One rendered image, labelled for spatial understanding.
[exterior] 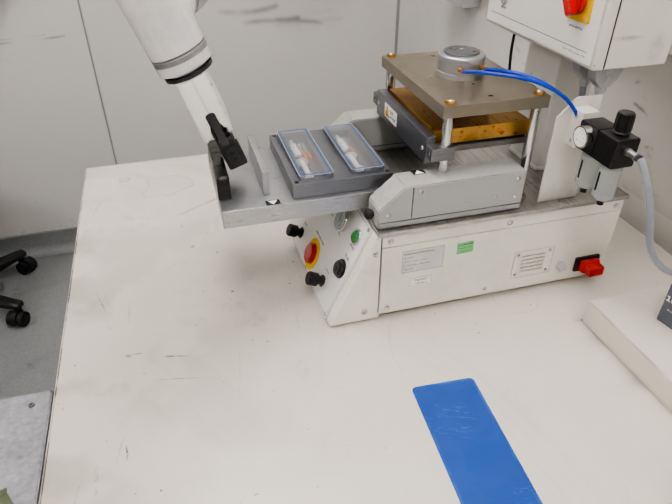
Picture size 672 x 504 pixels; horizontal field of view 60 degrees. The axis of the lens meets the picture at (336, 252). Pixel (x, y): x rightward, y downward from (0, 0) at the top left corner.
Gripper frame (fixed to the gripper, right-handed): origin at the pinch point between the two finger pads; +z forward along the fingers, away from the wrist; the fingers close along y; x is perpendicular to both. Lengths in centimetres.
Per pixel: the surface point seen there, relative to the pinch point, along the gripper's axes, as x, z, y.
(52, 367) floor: -92, 74, -70
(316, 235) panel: 6.6, 23.0, -1.8
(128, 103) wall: -38, 29, -144
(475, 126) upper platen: 36.9, 8.5, 10.2
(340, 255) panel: 8.8, 20.7, 9.8
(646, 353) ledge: 44, 39, 40
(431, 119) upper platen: 31.6, 6.4, 5.8
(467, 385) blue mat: 18, 34, 35
